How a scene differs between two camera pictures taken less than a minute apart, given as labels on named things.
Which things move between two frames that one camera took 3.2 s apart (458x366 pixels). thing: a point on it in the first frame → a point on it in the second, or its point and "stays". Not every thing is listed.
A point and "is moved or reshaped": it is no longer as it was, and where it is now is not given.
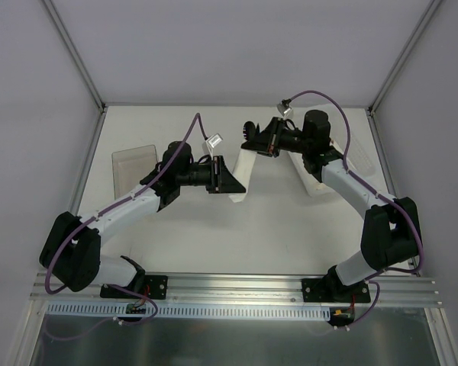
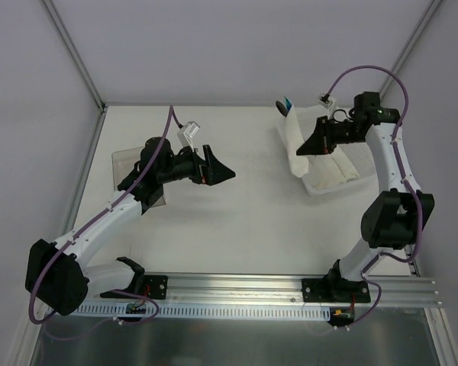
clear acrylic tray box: (131, 166) stays
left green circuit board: (134, 309) stays
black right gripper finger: (258, 145) → (314, 146)
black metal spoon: (249, 130) is moved or reshaped
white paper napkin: (243, 170) is moved or reshaped
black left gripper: (217, 174) → (204, 166)
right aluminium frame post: (420, 27) stays
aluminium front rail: (241, 290) stays
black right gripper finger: (264, 136) → (320, 124)
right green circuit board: (341, 313) stays
